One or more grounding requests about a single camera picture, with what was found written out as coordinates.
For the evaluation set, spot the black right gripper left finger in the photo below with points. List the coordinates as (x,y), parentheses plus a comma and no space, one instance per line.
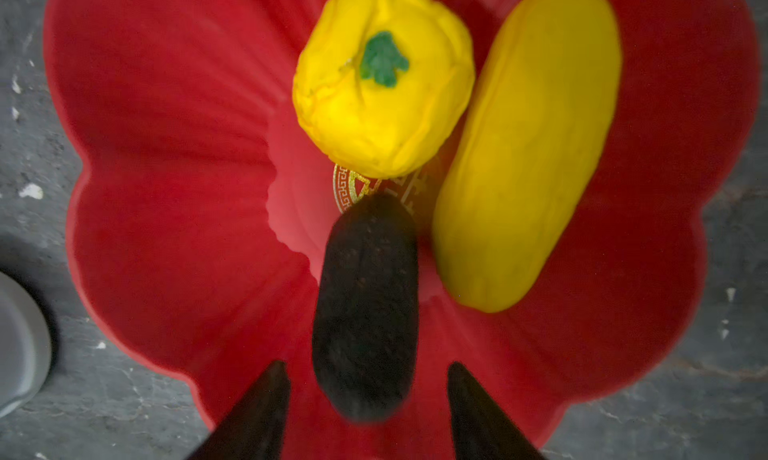
(254,428)

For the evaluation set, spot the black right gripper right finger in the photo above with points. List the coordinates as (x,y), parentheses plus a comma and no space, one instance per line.
(480,428)

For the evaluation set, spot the dark fake avocado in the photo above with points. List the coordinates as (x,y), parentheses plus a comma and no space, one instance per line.
(365,328)

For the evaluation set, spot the yellow fake bell pepper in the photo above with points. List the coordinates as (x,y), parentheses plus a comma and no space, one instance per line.
(381,84)

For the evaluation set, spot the red flower-shaped fruit bowl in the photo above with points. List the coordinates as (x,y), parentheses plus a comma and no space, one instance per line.
(196,230)

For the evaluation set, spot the yellow fake elongated fruit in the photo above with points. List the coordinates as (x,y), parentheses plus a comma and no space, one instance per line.
(534,135)

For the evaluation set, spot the white analog alarm clock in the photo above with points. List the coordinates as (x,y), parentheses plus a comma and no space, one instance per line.
(26,346)

